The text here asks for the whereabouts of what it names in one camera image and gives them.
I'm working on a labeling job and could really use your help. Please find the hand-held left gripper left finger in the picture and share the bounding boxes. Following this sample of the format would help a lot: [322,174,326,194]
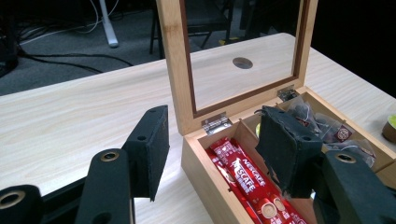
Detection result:
[120,105,171,203]

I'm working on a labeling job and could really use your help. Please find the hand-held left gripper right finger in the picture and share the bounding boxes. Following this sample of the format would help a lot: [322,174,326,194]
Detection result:
[254,105,324,201]

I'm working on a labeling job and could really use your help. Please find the wooden tea box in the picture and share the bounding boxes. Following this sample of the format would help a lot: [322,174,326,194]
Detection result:
[155,0,396,224]

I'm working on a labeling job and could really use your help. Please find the red coffee stick packet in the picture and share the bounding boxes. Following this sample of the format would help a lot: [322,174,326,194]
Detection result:
[205,147,263,224]
[210,136,312,224]

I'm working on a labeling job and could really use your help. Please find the pile of clear tea bags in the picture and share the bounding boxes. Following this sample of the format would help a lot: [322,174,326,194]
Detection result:
[285,95,378,170]

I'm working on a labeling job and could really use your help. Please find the black stand with striped base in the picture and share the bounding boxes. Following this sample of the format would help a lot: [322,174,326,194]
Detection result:
[218,36,241,47]

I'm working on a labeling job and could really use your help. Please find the dark equipment cabinet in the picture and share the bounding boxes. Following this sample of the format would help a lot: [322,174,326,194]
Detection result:
[0,11,21,79]

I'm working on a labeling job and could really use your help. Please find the black floor cables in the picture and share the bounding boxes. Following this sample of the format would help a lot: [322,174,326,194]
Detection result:
[18,50,134,76]

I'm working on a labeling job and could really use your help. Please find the white floor cables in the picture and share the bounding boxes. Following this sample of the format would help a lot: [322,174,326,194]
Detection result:
[18,0,120,45]

